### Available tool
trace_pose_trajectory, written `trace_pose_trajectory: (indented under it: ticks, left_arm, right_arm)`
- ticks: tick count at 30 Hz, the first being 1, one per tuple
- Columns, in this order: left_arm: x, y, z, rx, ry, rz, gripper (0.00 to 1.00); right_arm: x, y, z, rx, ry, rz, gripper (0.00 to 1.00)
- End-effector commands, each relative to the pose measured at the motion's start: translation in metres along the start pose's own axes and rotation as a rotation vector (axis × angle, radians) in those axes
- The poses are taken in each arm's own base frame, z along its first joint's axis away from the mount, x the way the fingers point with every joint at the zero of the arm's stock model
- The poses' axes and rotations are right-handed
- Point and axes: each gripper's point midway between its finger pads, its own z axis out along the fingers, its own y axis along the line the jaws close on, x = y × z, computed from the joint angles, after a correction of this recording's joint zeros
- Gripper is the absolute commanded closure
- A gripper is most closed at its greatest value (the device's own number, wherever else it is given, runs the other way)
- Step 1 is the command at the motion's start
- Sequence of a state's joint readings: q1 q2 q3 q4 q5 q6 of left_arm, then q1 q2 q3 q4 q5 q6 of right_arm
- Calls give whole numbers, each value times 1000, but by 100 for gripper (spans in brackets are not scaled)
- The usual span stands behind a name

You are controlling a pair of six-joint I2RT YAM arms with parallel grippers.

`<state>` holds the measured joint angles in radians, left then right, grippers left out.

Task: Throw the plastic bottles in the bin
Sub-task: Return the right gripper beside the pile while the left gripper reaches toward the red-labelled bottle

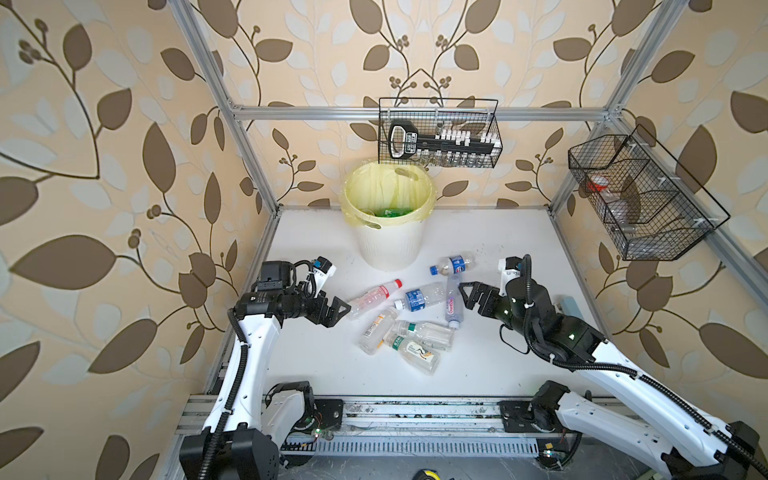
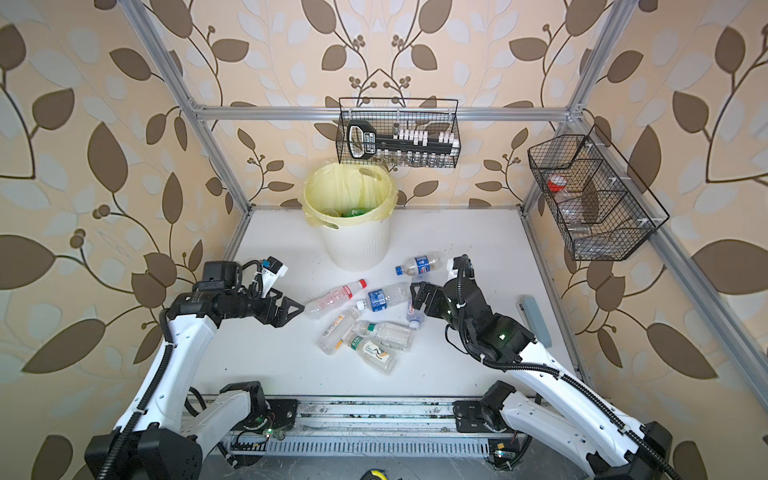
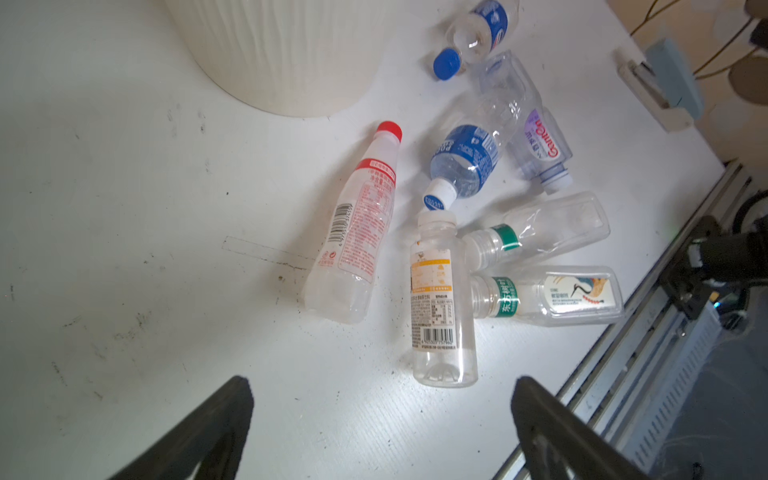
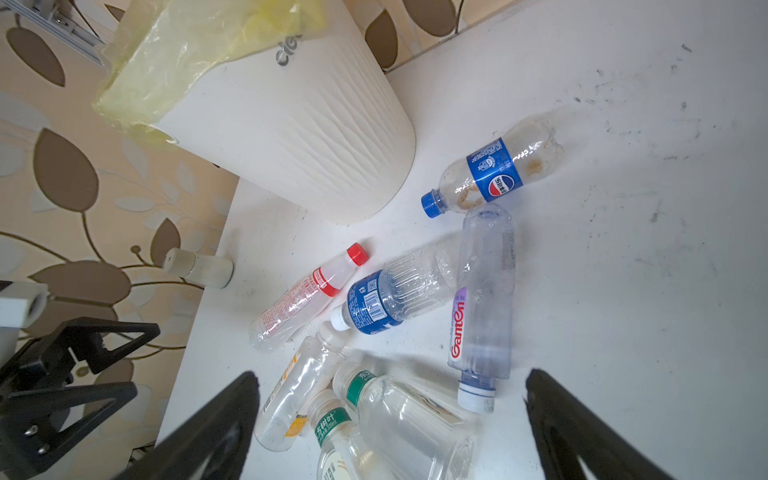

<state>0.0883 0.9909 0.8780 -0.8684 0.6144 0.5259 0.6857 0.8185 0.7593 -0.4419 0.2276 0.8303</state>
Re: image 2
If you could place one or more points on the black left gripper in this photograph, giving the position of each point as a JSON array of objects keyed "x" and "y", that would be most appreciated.
[{"x": 279, "y": 318}]

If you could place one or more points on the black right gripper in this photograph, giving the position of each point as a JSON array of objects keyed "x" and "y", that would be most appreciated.
[{"x": 437, "y": 296}]

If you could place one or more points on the clear bottle purple label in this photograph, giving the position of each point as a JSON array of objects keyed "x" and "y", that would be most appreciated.
[{"x": 414, "y": 317}]

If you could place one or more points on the clear bottle red label red cap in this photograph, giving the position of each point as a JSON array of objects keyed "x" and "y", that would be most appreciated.
[{"x": 334, "y": 299}]

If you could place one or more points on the clear bottle yellow label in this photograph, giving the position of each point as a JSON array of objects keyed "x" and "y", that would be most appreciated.
[{"x": 332, "y": 337}]

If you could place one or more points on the clear bottle green white label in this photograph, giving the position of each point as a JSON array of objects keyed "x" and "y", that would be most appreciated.
[{"x": 371, "y": 352}]

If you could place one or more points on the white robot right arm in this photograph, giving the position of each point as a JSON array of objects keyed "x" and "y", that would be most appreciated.
[{"x": 580, "y": 425}]

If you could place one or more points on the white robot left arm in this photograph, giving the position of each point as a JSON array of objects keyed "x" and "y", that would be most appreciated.
[{"x": 149, "y": 440}]

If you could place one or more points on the white ribbed trash bin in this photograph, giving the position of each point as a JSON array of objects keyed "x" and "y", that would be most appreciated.
[{"x": 356, "y": 248}]

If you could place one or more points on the yellow plastic bin liner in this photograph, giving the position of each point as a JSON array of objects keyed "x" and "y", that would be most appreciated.
[{"x": 336, "y": 188}]

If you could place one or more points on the clear bottle blue cap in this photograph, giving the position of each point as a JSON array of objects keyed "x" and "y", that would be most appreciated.
[{"x": 419, "y": 265}]

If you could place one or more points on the clear bottle blue label middle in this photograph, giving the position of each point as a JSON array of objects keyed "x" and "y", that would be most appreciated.
[{"x": 384, "y": 298}]

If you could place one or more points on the clear bottle green neck band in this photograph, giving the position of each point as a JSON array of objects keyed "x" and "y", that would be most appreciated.
[{"x": 387, "y": 334}]

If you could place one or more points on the light blue grey case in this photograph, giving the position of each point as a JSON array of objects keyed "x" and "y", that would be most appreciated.
[{"x": 534, "y": 319}]

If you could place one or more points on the black white tool in basket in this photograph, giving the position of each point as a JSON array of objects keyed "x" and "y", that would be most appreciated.
[{"x": 364, "y": 142}]

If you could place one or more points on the red cap item in basket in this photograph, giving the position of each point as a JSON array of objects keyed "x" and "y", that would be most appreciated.
[{"x": 556, "y": 183}]

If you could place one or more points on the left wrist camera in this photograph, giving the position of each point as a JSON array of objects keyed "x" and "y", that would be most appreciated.
[{"x": 271, "y": 269}]

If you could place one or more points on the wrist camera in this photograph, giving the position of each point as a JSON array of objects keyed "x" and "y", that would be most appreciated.
[
  {"x": 460, "y": 267},
  {"x": 271, "y": 269}
]

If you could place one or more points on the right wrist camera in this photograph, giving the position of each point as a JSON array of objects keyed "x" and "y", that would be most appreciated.
[{"x": 460, "y": 267}]

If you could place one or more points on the metal base rail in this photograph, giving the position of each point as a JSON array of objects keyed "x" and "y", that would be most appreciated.
[{"x": 376, "y": 426}]

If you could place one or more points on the black wire basket back wall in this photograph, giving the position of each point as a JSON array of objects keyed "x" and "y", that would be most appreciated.
[{"x": 432, "y": 114}]

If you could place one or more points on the black wire basket wall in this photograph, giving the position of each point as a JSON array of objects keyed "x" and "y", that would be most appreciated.
[
  {"x": 432, "y": 114},
  {"x": 607, "y": 211}
]

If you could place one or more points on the black wire basket right wall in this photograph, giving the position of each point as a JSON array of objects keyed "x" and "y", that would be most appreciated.
[{"x": 607, "y": 211}]

